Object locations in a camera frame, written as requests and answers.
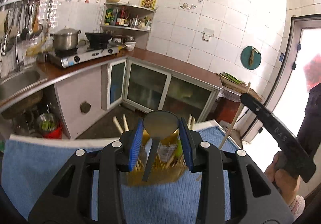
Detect wooden chopstick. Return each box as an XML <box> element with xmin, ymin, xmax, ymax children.
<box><xmin>122</xmin><ymin>114</ymin><xmax>129</xmax><ymax>132</ymax></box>
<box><xmin>190</xmin><ymin>118</ymin><xmax>196</xmax><ymax>130</ymax></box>
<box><xmin>217</xmin><ymin>81</ymin><xmax>251</xmax><ymax>151</ymax></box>
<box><xmin>187</xmin><ymin>114</ymin><xmax>193</xmax><ymax>128</ymax></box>
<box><xmin>113</xmin><ymin>116</ymin><xmax>124</xmax><ymax>135</ymax></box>

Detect yellow utensil holder basket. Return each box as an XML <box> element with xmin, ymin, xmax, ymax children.
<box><xmin>125</xmin><ymin>131</ymin><xmax>187</xmax><ymax>186</ymax></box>

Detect dark metal spoon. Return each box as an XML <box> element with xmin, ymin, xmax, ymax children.
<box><xmin>143</xmin><ymin>110</ymin><xmax>179</xmax><ymax>182</ymax></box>

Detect steel kitchen sink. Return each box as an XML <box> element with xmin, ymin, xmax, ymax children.
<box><xmin>0</xmin><ymin>67</ymin><xmax>47</xmax><ymax>102</ymax></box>

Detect right hand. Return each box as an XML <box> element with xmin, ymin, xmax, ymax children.
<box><xmin>265</xmin><ymin>151</ymin><xmax>300</xmax><ymax>205</ymax></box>

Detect blue woven towel mat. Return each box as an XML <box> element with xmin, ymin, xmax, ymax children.
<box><xmin>1</xmin><ymin>125</ymin><xmax>242</xmax><ymax>224</ymax></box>

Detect red bucket with greens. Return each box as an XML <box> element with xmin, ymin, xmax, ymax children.
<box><xmin>35</xmin><ymin>113</ymin><xmax>63</xmax><ymax>139</ymax></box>

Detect wooden chopping block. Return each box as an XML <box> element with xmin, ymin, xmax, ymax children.
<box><xmin>219</xmin><ymin>73</ymin><xmax>247</xmax><ymax>94</ymax></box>

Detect green frog utensil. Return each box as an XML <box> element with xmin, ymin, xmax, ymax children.
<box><xmin>174</xmin><ymin>138</ymin><xmax>182</xmax><ymax>158</ymax></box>

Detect round green cutting board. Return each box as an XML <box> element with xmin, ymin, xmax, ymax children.
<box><xmin>241</xmin><ymin>46</ymin><xmax>262</xmax><ymax>70</ymax></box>

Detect glass door floor cabinet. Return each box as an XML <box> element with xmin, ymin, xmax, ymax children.
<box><xmin>101</xmin><ymin>57</ymin><xmax>223</xmax><ymax>122</ymax></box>

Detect silver gas stove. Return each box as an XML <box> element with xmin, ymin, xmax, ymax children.
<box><xmin>47</xmin><ymin>43</ymin><xmax>122</xmax><ymax>68</ymax></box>

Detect chrome sink faucet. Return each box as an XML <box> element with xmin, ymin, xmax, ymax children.
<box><xmin>1</xmin><ymin>25</ymin><xmax>24</xmax><ymax>72</ymax></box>

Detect steel cooking pot with lid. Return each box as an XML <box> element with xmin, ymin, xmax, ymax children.
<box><xmin>50</xmin><ymin>27</ymin><xmax>81</xmax><ymax>51</ymax></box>

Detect black wok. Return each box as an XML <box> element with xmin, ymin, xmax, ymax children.
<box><xmin>85</xmin><ymin>32</ymin><xmax>113</xmax><ymax>45</ymax></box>

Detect beige bowl on shelf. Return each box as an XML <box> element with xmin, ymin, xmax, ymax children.
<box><xmin>106</xmin><ymin>0</ymin><xmax>121</xmax><ymax>4</ymax></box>

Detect white wall socket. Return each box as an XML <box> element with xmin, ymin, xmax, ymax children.
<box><xmin>202</xmin><ymin>28</ymin><xmax>214</xmax><ymax>41</ymax></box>

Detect corner wall shelf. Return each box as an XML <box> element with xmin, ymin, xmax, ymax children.
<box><xmin>100</xmin><ymin>3</ymin><xmax>156</xmax><ymax>32</ymax></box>

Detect yellow wall poster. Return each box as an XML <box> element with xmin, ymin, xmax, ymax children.
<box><xmin>140</xmin><ymin>0</ymin><xmax>157</xmax><ymax>10</ymax></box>

